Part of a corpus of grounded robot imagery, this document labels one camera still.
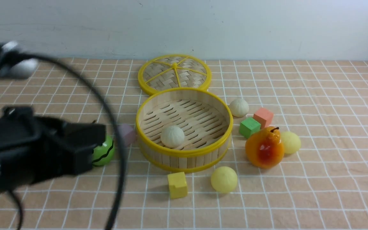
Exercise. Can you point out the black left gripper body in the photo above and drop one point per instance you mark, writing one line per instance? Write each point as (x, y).
(35, 149)

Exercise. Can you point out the yellow bun front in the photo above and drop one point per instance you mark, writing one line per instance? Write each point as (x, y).
(224, 179)

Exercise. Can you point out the yellow bun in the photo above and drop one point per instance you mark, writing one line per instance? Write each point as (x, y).
(291, 142)
(224, 179)

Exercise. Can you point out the checked beige tablecloth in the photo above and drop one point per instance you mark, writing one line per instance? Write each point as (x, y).
(323, 186)

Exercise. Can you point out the orange toy pear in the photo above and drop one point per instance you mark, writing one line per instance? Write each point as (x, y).
(264, 149)

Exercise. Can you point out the salmon pink cube block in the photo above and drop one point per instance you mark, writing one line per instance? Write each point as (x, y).
(264, 117)

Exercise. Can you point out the white bun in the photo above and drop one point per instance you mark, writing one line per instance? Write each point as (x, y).
(172, 136)
(239, 107)

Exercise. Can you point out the woven bamboo steamer lid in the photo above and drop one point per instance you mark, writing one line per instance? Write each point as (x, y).
(174, 71)

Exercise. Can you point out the green cube block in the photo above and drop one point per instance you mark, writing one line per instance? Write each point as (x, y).
(248, 127)

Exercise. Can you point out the bamboo steamer tray yellow rim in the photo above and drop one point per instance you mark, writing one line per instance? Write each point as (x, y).
(204, 118)

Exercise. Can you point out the yellow cube block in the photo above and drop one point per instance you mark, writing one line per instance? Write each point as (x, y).
(177, 185)

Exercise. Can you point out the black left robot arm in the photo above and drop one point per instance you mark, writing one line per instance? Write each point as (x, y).
(10, 58)

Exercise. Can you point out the green toy watermelon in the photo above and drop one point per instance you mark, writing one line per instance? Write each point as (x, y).
(104, 153)

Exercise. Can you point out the pink lilac cube block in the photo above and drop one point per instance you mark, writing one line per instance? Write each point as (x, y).
(127, 133)

